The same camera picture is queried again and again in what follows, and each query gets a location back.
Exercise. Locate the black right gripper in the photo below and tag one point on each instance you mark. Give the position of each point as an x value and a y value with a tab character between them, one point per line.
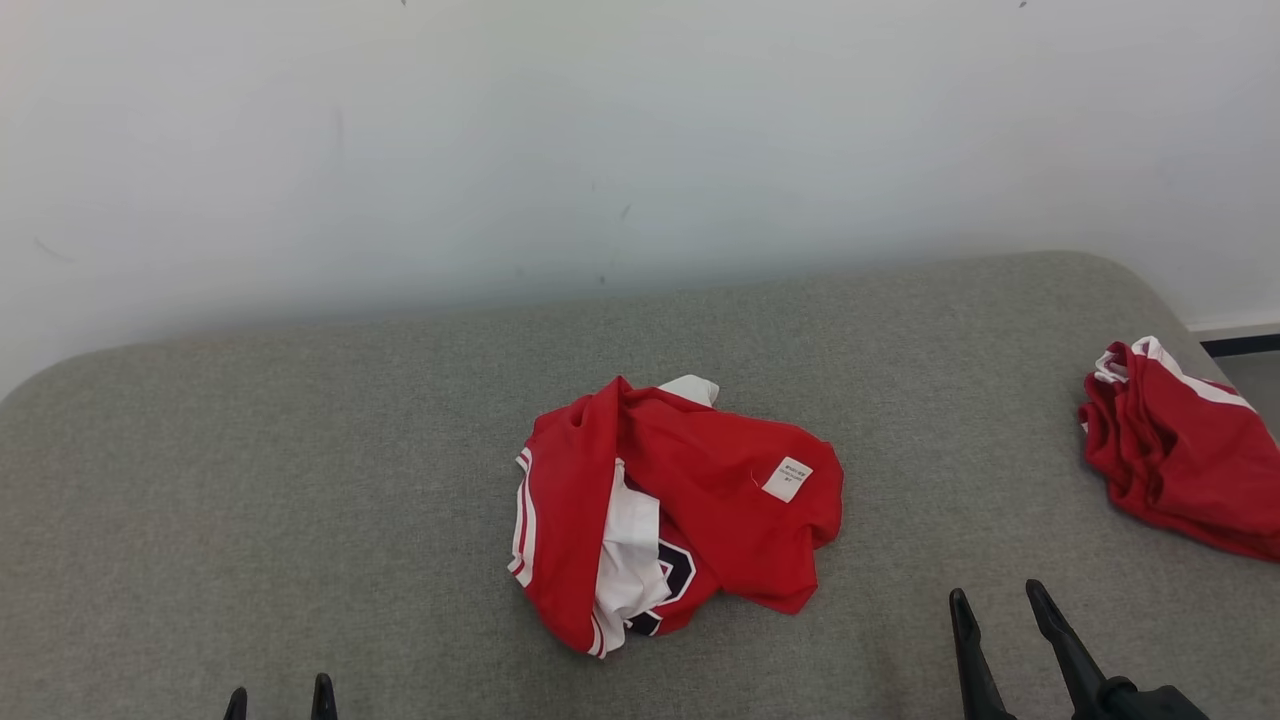
1140	705

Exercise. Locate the red white Bulls jersey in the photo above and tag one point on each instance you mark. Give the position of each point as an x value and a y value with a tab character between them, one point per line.
720	480

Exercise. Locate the red Bulls shorts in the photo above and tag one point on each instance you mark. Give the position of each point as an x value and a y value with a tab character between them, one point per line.
1190	460

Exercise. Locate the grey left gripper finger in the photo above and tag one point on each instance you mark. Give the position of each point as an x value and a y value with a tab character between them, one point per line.
323	700
235	706

